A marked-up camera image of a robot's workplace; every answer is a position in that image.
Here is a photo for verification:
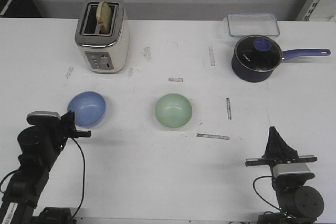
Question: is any slice of toast bread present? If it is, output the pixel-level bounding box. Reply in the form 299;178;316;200
96;1;112;34

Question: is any clear plastic food container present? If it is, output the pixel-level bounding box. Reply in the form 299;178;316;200
224;13;280;37

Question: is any blue bowl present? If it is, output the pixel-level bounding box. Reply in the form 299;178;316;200
67;91;107;127

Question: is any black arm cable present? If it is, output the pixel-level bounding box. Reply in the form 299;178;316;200
253;175;283;213
70;137;86;218

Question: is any glass pot lid blue knob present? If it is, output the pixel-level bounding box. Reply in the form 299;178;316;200
234;35;283;72

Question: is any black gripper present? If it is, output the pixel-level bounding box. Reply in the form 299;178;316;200
56;111;91;151
244;126;317;167

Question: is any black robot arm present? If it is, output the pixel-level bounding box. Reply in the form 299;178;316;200
1;111;91;223
245;126;324;223

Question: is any cream and chrome toaster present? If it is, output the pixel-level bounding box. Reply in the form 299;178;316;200
75;0;130;73

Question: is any black box in background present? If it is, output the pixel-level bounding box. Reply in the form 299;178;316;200
1;0;42;18

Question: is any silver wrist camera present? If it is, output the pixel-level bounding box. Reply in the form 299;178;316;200
272;163;315;179
26;111;61;127

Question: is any dark blue saucepan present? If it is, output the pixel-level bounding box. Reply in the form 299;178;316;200
232;35;331;83

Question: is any green bowl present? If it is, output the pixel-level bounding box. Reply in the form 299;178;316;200
154;93;193;129

